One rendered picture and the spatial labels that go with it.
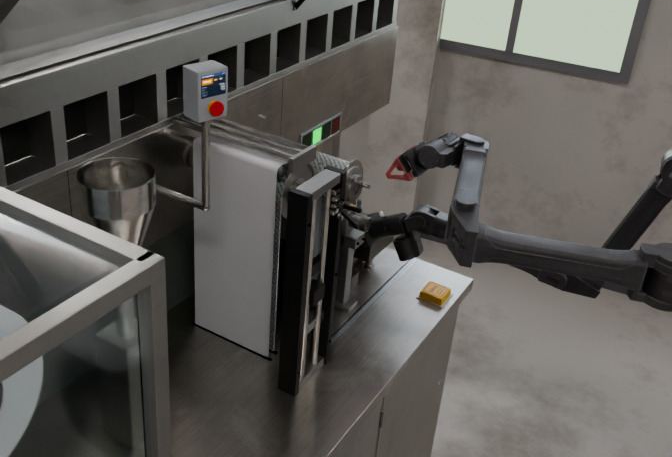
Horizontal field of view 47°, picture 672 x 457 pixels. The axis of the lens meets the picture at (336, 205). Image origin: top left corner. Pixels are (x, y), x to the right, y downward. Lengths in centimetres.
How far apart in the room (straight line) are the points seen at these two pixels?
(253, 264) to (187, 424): 39
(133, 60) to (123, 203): 45
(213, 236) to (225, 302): 18
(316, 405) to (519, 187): 246
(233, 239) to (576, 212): 254
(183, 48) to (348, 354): 87
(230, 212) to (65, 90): 47
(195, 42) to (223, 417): 88
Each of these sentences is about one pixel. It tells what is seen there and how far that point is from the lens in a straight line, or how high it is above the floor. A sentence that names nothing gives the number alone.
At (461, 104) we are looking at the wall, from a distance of 401.
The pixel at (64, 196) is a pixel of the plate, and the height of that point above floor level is 138.
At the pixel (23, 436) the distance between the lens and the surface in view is 105.
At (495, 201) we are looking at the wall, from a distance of 416.
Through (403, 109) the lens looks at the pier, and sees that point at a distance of 403.
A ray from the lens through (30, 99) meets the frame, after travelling 160.
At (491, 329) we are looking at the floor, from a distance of 375.
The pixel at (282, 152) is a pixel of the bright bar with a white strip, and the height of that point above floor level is 144.
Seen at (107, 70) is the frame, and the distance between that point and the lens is 172.
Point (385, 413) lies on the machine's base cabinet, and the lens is 214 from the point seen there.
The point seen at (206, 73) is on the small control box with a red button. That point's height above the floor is 171.
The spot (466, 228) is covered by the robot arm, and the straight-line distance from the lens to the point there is 143.
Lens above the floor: 218
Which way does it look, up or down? 28 degrees down
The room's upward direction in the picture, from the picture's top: 5 degrees clockwise
